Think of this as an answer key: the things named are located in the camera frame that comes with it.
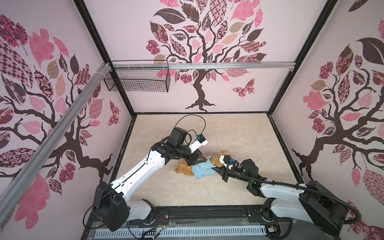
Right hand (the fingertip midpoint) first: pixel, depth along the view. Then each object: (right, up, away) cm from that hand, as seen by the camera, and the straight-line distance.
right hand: (212, 163), depth 77 cm
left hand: (-5, +3, -4) cm, 7 cm away
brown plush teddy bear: (-15, -2, +1) cm, 15 cm away
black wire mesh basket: (-38, +53, +18) cm, 67 cm away
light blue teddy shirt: (-5, -2, -4) cm, 7 cm away
